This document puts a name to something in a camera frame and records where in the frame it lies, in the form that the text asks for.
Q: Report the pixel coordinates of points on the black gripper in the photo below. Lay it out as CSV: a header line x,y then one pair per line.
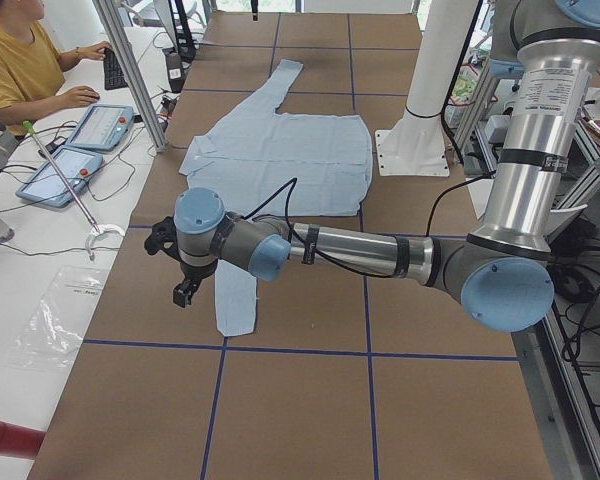
x,y
194,273

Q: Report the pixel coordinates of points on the light blue button shirt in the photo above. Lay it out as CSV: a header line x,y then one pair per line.
x,y
256,161

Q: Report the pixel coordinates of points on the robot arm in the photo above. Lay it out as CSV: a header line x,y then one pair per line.
x,y
497,272

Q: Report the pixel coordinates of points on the grabber stick with green tip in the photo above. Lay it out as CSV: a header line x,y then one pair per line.
x,y
97,229

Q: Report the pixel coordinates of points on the clear plastic bag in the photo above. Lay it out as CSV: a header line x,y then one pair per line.
x,y
51,338

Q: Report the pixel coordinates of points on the lower teach pendant tablet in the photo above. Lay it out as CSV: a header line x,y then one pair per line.
x,y
47,188

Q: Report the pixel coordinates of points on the teach pendant tablet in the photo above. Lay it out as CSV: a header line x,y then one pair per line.
x,y
47,188
102,127

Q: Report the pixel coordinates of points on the upper teach pendant tablet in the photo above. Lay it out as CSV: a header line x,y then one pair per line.
x,y
102,127

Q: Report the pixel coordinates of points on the black keyboard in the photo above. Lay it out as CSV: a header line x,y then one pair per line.
x,y
113,74

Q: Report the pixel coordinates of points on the red cylinder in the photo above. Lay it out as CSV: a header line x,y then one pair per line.
x,y
20,442

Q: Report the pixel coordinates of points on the person in yellow shirt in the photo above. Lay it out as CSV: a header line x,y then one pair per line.
x,y
32,68

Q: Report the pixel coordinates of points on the aluminium frame post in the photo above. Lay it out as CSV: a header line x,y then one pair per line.
x,y
110,19

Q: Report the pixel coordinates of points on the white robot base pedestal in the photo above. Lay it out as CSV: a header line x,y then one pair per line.
x,y
415,145

